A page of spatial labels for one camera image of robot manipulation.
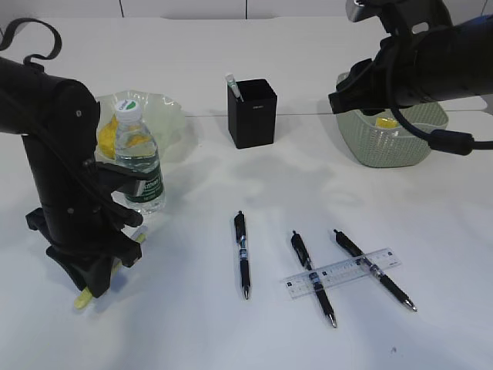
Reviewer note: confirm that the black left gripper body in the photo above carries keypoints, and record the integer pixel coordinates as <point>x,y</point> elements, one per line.
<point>79,226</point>

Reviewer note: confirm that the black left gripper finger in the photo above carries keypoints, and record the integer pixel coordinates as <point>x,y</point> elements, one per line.
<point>87,272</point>

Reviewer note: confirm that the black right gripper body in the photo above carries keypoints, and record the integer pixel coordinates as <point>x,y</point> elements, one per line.
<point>365,86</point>

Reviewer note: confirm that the yellow-green utility knife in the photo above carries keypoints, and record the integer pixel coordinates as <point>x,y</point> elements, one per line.
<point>86,296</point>

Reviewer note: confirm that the yellow pear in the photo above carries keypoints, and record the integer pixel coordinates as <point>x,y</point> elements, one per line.
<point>107,139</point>

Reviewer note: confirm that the clear water bottle green label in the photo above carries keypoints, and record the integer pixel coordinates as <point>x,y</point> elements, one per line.
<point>136,149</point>

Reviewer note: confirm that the teal utility knife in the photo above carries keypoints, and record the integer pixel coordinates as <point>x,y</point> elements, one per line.
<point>232,84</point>

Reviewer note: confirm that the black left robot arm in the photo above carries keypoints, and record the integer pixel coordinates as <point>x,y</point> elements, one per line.
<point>57,120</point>

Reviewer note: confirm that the green woven plastic basket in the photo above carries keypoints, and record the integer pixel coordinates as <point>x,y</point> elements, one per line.
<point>380,147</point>

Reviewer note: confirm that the translucent green wavy glass plate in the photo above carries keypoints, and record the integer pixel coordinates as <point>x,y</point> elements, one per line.
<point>162,115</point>

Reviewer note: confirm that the black square pen holder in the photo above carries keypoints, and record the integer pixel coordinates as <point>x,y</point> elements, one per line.
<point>251,121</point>

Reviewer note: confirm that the black pen left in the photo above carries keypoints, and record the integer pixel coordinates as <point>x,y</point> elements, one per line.
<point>241,240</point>

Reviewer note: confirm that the black pen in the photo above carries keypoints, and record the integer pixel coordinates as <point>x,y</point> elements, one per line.
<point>241,240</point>
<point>299,247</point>
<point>355,252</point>

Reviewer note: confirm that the black pen right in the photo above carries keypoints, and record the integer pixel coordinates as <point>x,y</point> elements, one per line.
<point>355,252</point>

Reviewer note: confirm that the clear plastic ruler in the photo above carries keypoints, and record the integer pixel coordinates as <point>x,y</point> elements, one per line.
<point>339,273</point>

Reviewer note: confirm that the black pen middle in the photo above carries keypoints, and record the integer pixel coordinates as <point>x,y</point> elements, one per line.
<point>299,247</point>

